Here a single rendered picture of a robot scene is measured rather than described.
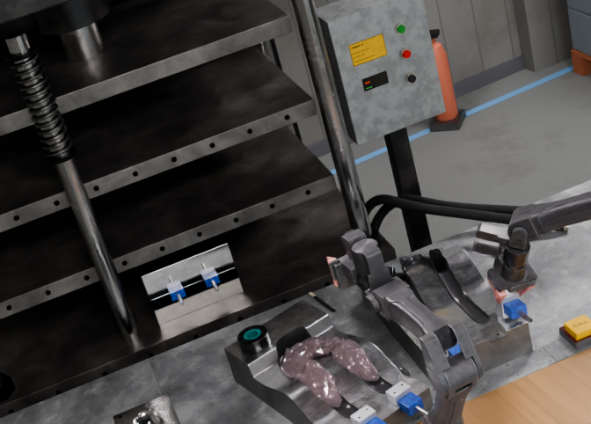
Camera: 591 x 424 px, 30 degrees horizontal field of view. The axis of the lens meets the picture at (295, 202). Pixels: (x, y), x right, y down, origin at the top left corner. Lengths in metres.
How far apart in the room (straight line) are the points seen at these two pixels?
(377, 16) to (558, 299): 0.96
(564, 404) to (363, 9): 1.28
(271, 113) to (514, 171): 2.32
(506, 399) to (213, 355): 0.85
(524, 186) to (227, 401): 2.58
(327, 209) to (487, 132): 2.18
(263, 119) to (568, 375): 1.11
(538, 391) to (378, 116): 1.06
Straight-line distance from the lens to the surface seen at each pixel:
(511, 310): 2.70
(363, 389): 2.69
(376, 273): 2.36
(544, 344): 2.81
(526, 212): 2.55
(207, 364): 3.05
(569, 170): 5.22
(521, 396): 2.67
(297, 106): 3.17
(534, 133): 5.60
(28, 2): 2.83
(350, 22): 3.22
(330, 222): 3.56
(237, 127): 3.13
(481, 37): 6.16
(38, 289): 3.21
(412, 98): 3.36
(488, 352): 2.73
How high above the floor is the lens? 2.49
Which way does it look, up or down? 27 degrees down
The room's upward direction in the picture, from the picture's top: 16 degrees counter-clockwise
